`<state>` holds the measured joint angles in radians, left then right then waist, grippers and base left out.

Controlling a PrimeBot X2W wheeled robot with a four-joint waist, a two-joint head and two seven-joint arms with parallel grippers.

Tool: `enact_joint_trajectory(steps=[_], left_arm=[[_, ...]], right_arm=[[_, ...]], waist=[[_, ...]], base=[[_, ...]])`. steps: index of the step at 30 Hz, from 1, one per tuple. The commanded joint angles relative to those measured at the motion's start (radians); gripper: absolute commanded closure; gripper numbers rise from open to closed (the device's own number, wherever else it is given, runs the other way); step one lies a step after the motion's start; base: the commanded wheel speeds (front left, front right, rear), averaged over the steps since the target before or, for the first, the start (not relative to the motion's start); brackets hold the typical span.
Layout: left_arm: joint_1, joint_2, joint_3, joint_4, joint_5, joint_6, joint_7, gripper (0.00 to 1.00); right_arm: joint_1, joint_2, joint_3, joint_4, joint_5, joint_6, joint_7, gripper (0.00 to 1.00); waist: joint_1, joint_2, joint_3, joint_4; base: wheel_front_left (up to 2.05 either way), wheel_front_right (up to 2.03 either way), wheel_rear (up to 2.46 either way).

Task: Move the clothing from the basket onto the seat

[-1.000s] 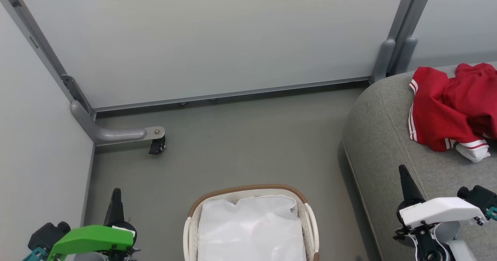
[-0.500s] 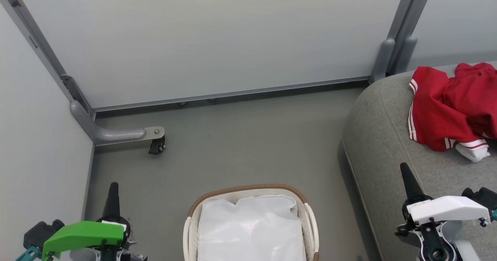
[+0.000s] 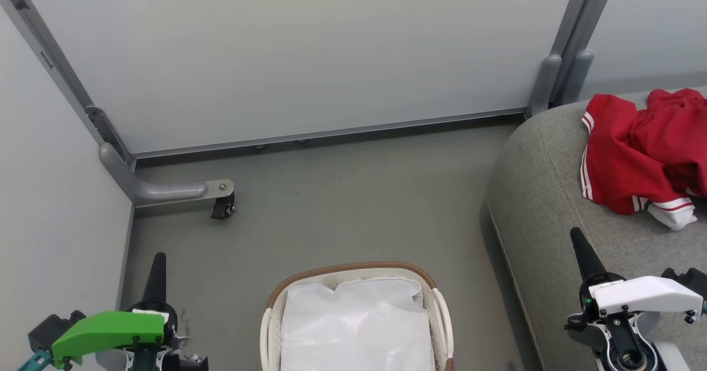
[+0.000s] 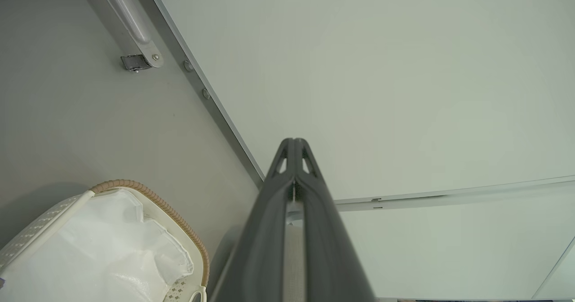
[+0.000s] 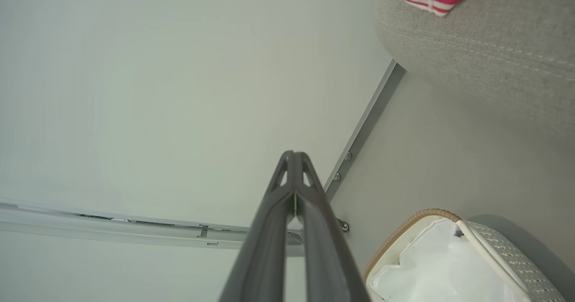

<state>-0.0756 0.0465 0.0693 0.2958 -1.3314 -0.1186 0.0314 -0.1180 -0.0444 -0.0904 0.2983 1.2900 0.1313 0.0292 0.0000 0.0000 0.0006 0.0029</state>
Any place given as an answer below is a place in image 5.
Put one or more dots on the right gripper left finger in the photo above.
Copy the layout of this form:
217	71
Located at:
260	252

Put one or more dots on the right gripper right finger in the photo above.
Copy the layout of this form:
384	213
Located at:
328	252

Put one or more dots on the white woven laundry basket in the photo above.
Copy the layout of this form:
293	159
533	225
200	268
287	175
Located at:
516	257

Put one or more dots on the small metal floor bolt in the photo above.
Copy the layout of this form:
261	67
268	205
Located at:
344	225

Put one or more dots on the grey metal baseboard strip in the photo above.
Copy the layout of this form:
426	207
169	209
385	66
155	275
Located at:
364	126
134	232

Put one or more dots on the grey fabric sofa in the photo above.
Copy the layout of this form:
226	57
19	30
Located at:
494	50

